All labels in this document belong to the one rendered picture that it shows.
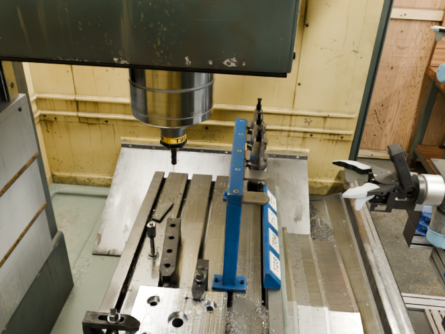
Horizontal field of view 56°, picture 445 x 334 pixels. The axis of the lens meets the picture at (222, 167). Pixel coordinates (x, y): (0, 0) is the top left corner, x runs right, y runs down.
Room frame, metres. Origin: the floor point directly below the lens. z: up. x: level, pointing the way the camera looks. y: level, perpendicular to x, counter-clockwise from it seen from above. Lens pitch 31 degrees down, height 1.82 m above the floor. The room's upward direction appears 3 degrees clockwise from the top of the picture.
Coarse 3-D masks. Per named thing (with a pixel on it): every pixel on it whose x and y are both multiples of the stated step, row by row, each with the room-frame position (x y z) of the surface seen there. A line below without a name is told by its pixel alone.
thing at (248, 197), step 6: (246, 192) 0.89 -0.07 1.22; (252, 192) 0.89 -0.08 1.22; (258, 192) 0.90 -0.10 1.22; (264, 192) 0.90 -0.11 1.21; (246, 198) 0.87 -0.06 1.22; (252, 198) 0.87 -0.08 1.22; (258, 198) 0.87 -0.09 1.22; (264, 198) 0.87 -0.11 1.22; (252, 204) 0.85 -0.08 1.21; (258, 204) 0.85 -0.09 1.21; (264, 204) 0.85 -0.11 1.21
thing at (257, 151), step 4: (256, 144) 1.03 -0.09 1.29; (260, 144) 1.03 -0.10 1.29; (252, 148) 1.03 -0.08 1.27; (256, 148) 1.03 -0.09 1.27; (260, 148) 1.03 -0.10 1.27; (252, 152) 1.03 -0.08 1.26; (256, 152) 1.02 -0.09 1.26; (260, 152) 1.02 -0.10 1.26; (252, 156) 1.03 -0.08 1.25; (256, 156) 1.02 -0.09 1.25; (260, 156) 1.02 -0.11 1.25; (252, 160) 1.02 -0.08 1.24; (256, 160) 1.02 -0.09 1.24; (260, 160) 1.02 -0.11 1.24; (264, 160) 1.03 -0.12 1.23; (256, 164) 1.02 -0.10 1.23; (260, 164) 1.02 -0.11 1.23
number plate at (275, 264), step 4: (272, 256) 0.95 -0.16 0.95; (272, 260) 0.93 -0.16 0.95; (276, 260) 0.95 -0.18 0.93; (272, 264) 0.91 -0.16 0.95; (276, 264) 0.93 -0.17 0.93; (272, 268) 0.90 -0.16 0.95; (276, 268) 0.91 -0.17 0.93; (276, 272) 0.90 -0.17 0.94; (280, 272) 0.91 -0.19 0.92; (280, 276) 0.90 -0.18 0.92
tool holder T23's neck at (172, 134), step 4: (160, 132) 0.74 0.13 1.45; (164, 132) 0.73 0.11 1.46; (168, 132) 0.72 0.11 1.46; (172, 132) 0.72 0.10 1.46; (176, 132) 0.72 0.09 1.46; (180, 132) 0.73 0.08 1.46; (184, 132) 0.74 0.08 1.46; (164, 136) 0.73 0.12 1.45; (168, 136) 0.72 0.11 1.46; (172, 136) 0.72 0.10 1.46; (176, 136) 0.72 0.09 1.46; (180, 136) 0.73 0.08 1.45; (184, 140) 0.74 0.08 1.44
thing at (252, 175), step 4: (244, 172) 0.99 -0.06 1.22; (248, 172) 0.99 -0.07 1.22; (252, 172) 0.99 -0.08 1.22; (256, 172) 0.99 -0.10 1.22; (260, 172) 0.99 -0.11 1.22; (264, 172) 1.00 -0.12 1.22; (244, 176) 0.97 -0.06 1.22; (248, 176) 0.97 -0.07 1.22; (252, 176) 0.97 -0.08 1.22; (256, 176) 0.97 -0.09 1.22; (260, 176) 0.97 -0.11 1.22; (264, 176) 0.97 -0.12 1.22; (268, 176) 0.98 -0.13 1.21; (252, 180) 0.96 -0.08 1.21; (256, 180) 0.96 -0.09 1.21; (260, 180) 0.96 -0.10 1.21; (264, 180) 0.96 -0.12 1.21
